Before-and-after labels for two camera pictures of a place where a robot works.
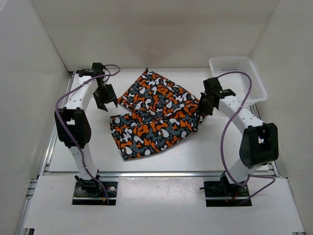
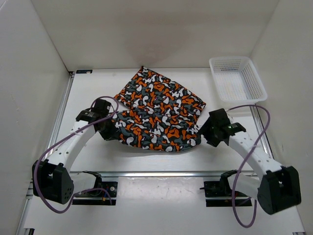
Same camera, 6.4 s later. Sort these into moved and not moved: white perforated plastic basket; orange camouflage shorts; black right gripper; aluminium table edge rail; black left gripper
Moved: black right gripper; black left gripper; orange camouflage shorts
Not moved: white perforated plastic basket; aluminium table edge rail
